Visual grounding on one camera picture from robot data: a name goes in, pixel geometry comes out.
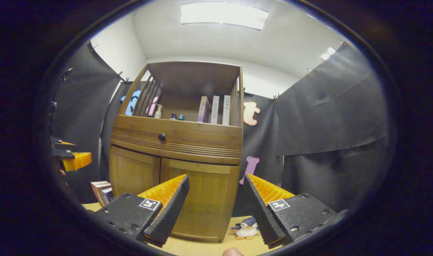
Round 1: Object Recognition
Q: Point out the wooden double-door shoe cabinet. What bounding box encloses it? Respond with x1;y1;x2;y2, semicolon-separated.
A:
109;61;244;243

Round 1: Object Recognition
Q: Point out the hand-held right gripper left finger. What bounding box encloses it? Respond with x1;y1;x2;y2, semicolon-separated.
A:
94;174;190;248

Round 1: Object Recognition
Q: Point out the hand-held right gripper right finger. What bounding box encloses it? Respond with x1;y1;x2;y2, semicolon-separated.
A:
243;173;348;249

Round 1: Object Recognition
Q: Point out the black backdrop cloth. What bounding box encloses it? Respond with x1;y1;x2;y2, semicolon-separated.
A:
51;41;391;214

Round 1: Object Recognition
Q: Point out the wooden shoe cabinet door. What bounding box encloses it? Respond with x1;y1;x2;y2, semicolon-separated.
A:
160;158;240;243
109;145;162;199

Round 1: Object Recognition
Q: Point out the red cover book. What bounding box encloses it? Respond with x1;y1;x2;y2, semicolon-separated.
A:
94;183;112;207
91;181;110;205

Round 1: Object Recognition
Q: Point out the large ceiling light panel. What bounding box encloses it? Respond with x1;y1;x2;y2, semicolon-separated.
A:
181;3;269;31

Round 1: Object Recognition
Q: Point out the penguin plush toy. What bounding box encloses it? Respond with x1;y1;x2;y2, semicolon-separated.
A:
231;217;259;240

